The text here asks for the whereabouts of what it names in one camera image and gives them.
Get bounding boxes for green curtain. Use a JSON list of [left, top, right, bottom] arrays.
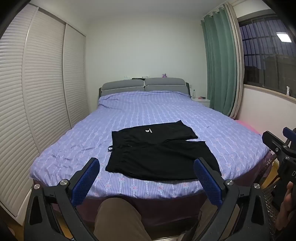
[[200, 9, 238, 117]]

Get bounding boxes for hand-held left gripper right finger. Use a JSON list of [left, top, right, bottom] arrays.
[[193, 157, 278, 241]]

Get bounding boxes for white louvered wardrobe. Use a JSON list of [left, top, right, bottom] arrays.
[[0, 3, 90, 226]]

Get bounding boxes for person's right hand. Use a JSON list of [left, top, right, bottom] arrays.
[[275, 181, 296, 237]]

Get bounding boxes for beige curtain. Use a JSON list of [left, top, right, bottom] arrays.
[[225, 3, 246, 119]]

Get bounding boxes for barred window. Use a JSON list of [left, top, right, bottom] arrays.
[[238, 14, 296, 96]]

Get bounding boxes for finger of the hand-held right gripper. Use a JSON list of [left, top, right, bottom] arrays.
[[262, 131, 290, 152], [282, 127, 296, 142]]

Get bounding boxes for pink cloth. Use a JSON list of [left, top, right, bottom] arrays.
[[234, 119, 262, 135]]

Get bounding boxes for wicker chair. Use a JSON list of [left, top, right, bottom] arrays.
[[261, 153, 281, 241]]

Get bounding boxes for person's leg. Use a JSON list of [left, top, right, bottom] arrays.
[[93, 197, 145, 241]]

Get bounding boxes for white nightstand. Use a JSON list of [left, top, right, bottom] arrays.
[[191, 97, 211, 108]]

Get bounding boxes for grey padded bed headboard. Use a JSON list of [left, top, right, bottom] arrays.
[[99, 77, 193, 103]]

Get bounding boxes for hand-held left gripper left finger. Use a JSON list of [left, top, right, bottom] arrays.
[[23, 157, 100, 241]]

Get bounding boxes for black pants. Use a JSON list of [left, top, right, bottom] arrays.
[[105, 120, 222, 181]]

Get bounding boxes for dark bed base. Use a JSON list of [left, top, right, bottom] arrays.
[[31, 151, 277, 239]]

